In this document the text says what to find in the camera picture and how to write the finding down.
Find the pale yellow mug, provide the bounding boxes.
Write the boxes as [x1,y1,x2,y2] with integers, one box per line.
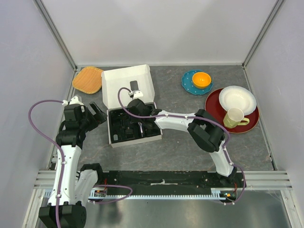
[223,107,250,129]

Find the woven orange tray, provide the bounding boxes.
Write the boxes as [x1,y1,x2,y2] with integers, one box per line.
[72,66,103,94]

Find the silver black hair clipper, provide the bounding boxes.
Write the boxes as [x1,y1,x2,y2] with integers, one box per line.
[138,122,144,138]

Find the dark red plate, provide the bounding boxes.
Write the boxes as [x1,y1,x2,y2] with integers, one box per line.
[205,88,259,133]

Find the teal dotted plate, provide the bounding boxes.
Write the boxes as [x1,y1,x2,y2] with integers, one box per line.
[181,70,213,95]

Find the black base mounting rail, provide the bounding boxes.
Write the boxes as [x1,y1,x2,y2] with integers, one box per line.
[97,171,244,196]

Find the white clipper kit box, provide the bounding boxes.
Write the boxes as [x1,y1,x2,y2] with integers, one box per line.
[101,64,163,148]

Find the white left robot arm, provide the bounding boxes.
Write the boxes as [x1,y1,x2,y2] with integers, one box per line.
[38,95,107,228]

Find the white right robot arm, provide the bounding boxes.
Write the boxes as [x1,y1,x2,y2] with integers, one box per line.
[124,98,237,187]

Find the white paper bowl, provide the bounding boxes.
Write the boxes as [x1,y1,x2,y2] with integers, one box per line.
[218,85,257,115]

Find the orange bowl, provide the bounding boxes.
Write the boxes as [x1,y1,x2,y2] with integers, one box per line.
[192,72,212,89]

